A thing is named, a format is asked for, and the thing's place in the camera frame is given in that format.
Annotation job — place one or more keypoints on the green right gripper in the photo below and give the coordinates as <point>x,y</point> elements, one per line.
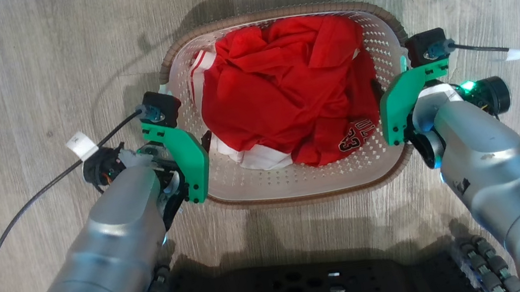
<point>397,106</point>

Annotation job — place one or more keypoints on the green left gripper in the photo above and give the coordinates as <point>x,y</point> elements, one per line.
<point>191,161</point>

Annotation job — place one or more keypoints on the white laundry basket brown rim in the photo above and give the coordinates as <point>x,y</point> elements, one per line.
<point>295,181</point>

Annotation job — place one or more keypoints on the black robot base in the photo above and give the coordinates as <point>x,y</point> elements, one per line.
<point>285,287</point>

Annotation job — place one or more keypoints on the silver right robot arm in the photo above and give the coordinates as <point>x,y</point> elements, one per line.
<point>497,168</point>

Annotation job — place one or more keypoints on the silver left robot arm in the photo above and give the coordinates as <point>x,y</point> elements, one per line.
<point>115,237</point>

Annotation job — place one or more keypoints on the red basketball jersey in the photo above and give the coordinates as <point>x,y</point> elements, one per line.
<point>282,87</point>

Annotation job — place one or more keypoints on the right roller wheel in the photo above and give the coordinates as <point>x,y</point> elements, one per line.
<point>485,264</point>

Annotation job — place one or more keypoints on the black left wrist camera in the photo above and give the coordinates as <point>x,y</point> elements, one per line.
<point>164,106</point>

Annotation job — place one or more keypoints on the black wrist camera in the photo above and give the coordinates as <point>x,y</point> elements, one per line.
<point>424,44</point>
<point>164,106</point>

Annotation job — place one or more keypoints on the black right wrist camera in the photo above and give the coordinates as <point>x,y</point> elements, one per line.
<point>424,44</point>

